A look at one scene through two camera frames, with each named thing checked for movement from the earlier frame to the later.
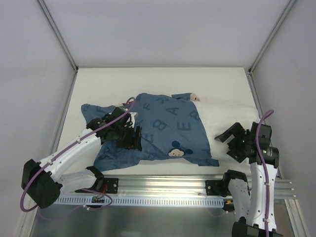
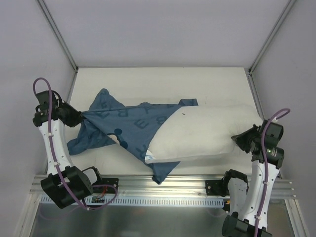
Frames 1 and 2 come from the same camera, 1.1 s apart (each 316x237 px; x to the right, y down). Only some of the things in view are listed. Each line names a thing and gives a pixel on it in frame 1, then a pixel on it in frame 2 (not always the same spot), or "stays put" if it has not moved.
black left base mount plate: x=103 y=185 stays put
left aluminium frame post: x=59 y=34 stays put
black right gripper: x=236 y=144 to x=247 y=139
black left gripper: x=136 y=138 to x=72 y=116
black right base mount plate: x=217 y=187 stays put
